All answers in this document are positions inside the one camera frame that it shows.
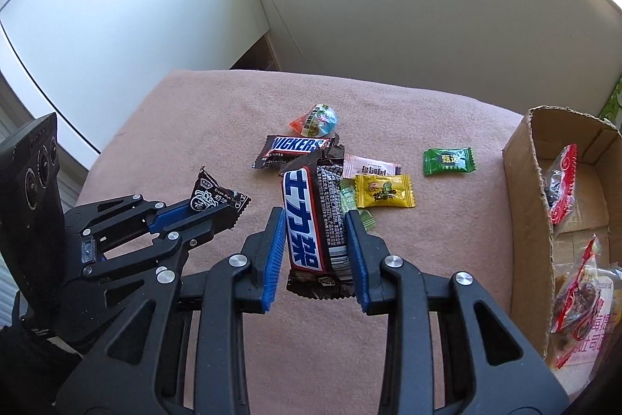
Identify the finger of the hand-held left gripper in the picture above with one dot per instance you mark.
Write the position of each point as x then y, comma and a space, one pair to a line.
204, 232
170, 214

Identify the white cabinet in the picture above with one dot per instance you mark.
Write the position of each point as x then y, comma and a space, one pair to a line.
146, 6

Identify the black candy packet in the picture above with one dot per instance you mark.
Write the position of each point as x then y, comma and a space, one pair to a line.
214, 201

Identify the pink sachet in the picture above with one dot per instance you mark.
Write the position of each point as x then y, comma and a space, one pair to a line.
374, 165

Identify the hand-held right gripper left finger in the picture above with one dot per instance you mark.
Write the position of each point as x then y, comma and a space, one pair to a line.
274, 259

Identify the red date snack packet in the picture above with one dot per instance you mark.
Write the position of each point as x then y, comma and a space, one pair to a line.
563, 181
578, 293

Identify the sliced bread packet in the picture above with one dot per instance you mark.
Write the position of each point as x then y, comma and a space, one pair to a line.
600, 327

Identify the light green candy packet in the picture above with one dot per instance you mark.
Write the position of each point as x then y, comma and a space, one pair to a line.
347, 198

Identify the colourful jelly cup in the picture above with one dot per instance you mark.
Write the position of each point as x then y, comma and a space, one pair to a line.
318, 121

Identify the green paper bag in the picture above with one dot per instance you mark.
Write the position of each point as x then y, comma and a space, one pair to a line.
614, 104

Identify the brown chocolate bar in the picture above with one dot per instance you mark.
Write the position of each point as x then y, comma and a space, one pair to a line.
311, 220
291, 146

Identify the yellow candy packet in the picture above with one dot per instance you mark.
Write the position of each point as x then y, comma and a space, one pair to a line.
384, 191

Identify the cardboard box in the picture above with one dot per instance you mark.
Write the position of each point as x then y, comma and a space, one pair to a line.
522, 201

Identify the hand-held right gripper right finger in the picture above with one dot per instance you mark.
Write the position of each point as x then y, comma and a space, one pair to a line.
353, 259

